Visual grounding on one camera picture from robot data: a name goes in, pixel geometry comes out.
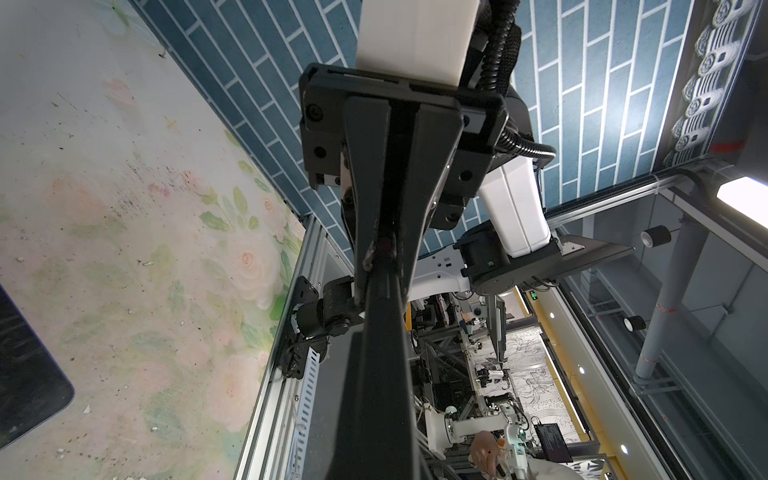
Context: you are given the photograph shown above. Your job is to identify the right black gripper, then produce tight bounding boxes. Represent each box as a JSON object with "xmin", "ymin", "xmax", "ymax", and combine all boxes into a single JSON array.
[{"xmin": 299, "ymin": 63, "xmax": 531, "ymax": 300}]

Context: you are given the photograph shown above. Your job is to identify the black phone case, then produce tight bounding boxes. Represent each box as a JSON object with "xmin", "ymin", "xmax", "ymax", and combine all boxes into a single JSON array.
[{"xmin": 326, "ymin": 264, "xmax": 422, "ymax": 479}]

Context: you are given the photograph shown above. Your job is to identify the black phone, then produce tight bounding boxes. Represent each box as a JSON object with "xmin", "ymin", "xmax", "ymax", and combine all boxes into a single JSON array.
[{"xmin": 1, "ymin": 291, "xmax": 75, "ymax": 448}]

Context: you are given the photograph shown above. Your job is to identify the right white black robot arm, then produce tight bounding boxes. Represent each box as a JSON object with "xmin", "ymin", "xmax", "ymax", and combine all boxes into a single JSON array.
[{"xmin": 299, "ymin": 63, "xmax": 629, "ymax": 305}]

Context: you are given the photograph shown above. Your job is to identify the LED light strip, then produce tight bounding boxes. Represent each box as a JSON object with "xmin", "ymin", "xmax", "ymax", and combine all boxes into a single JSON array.
[{"xmin": 659, "ymin": 0, "xmax": 764, "ymax": 168}]

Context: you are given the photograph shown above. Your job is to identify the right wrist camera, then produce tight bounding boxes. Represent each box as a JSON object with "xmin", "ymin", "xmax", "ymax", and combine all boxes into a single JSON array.
[{"xmin": 355, "ymin": 0, "xmax": 480, "ymax": 87}]

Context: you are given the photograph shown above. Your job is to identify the aluminium front rail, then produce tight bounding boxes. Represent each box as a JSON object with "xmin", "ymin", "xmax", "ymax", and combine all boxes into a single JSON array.
[{"xmin": 235, "ymin": 215, "xmax": 325, "ymax": 479}]

